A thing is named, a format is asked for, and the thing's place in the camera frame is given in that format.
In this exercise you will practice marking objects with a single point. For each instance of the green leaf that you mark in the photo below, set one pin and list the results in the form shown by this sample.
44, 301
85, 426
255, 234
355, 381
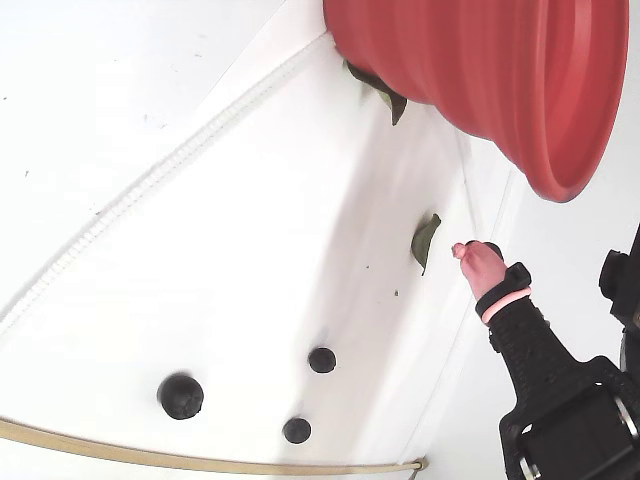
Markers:
396, 103
424, 242

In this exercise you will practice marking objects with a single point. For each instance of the red collapsible silicone cup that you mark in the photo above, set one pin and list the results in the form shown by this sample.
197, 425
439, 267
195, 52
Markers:
475, 75

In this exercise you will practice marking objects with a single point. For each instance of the wooden dowel stick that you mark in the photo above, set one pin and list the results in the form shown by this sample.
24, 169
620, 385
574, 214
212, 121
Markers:
100, 446

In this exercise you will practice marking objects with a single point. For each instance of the large dark blueberry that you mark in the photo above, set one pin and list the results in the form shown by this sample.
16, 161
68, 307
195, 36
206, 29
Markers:
180, 396

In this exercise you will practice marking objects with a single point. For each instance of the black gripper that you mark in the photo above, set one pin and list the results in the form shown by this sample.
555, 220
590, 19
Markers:
537, 372

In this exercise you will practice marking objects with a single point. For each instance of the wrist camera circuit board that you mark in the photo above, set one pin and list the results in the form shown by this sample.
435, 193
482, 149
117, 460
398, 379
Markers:
620, 285

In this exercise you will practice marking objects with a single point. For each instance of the pink covered gripper finger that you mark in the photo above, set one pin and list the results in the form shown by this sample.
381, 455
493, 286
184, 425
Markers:
482, 270

